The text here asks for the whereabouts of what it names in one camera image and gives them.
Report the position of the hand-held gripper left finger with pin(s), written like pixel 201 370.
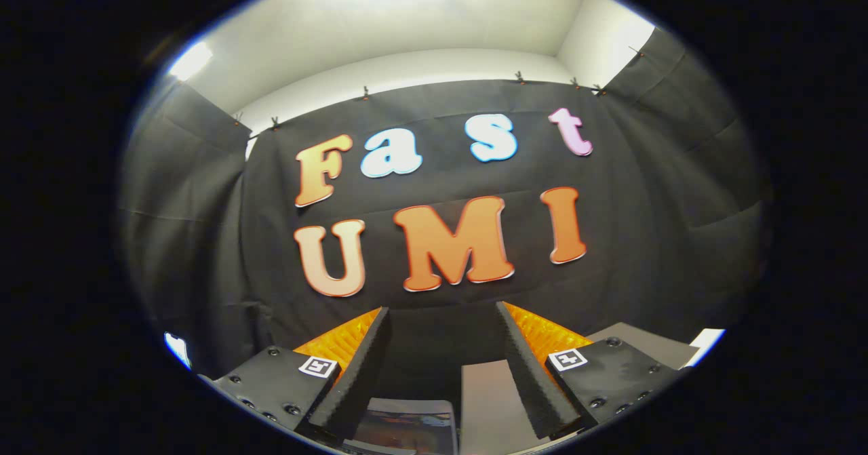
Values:
pixel 359 380

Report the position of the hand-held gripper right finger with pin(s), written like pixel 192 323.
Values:
pixel 525 380

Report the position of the grey washing machine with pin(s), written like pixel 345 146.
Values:
pixel 380 449

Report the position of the row of black cloth clips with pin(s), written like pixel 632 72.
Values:
pixel 519 77

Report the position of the bright light strip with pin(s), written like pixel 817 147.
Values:
pixel 190 60

